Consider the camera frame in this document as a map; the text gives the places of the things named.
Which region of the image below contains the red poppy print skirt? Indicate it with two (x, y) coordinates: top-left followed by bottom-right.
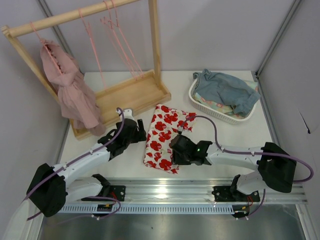
(143, 104), (196, 174)

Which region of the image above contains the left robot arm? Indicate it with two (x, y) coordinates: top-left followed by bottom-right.
(26, 118), (147, 217)

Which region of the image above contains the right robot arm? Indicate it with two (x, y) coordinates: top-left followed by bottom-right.
(169, 134), (297, 203)

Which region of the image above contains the pink dress on hanger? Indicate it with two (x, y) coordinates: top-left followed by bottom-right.
(40, 39), (106, 136)

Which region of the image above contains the pink hanger holding dress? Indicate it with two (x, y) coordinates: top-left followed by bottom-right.
(29, 21), (63, 75)

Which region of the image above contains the white perforated laundry basket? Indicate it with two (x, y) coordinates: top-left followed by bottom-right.
(188, 78), (256, 126)

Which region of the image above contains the blue denim garment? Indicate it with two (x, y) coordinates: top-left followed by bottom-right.
(191, 69), (261, 119)

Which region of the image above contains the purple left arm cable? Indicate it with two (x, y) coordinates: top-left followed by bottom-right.
(23, 107), (126, 221)

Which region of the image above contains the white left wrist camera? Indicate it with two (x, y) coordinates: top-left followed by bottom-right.
(123, 108), (135, 120)

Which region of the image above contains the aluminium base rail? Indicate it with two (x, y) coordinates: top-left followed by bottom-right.
(64, 177), (308, 205)

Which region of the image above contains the pink wire hanger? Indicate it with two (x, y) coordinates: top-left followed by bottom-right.
(107, 0), (144, 80)
(100, 0), (142, 80)
(77, 8), (107, 90)

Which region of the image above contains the white slotted cable duct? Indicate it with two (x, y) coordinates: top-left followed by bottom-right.
(59, 203), (234, 215)

